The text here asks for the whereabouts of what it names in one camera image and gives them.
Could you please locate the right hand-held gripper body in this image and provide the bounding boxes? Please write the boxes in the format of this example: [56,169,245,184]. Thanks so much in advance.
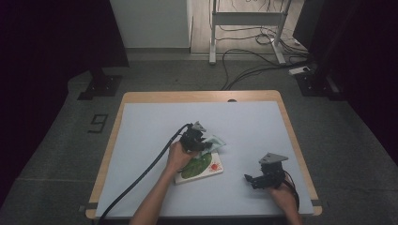
[258,152,290,190]

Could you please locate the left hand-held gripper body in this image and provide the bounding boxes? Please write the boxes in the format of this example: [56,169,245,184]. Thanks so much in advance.
[179,121,208,154]

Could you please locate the light green cloth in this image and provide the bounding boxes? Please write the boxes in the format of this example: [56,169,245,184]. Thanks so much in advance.
[200,133,227,158]

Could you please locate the white caterpillar picture book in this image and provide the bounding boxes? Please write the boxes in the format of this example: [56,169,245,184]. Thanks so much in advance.
[174,152,224,186]

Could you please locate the person's left hand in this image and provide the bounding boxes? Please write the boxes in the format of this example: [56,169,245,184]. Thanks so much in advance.
[165,141,199,174]

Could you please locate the person's right hand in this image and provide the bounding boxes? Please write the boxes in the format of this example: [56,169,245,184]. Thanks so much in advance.
[267,174,299,214]

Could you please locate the white table mat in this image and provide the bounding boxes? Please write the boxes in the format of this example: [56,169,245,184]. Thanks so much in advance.
[95,100,314,218]

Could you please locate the black stand base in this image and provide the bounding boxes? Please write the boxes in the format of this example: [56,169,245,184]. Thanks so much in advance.
[295,69,341,101]
[77,67,123,101]

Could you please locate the white power strip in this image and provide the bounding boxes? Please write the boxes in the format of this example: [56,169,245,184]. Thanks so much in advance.
[288,66,312,77]

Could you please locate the white partition panel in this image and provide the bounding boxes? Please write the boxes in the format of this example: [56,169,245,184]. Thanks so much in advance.
[109,0,192,50]

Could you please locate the dark curtain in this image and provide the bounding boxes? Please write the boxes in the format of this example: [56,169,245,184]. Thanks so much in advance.
[294,0,398,158]
[0,0,130,204]

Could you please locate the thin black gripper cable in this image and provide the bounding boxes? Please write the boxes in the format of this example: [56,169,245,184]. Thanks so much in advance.
[283,170,301,212]

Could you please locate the thick black gripper cable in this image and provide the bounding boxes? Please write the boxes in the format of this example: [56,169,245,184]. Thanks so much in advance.
[97,123,192,224]

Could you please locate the black floor cable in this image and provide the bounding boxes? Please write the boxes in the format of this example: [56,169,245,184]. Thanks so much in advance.
[223,59,311,92]
[220,48,284,92]

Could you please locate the tangle of black cables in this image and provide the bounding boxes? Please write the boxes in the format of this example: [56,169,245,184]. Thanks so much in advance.
[215,24,309,54]

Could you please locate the white desk frame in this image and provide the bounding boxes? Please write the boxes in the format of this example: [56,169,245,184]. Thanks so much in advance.
[208,0,294,66]

